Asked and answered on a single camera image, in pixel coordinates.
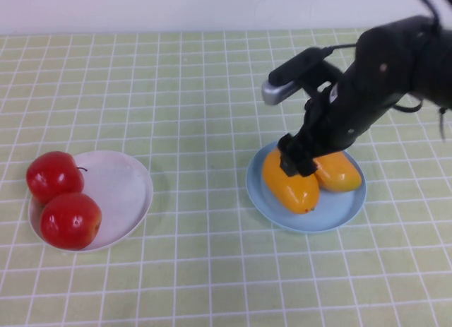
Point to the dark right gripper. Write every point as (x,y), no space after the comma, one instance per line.
(353,111)

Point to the yellow mango with red tip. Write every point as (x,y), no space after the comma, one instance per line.
(296,193)

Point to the orange blushed yellow mango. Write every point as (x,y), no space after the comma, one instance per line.
(339,175)

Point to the red apple with short stem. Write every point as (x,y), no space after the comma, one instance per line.
(70,221)

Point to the red apple with side stem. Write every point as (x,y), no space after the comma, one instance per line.
(53,175)

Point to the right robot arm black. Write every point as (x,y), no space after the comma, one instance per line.
(434,65)

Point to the light blue round plate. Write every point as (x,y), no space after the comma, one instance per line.
(335,210)

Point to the white round plate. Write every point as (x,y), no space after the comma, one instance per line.
(116,196)

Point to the green checked tablecloth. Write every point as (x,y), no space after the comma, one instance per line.
(176,94)

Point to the right wrist camera black silver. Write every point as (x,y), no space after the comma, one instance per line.
(296,67)

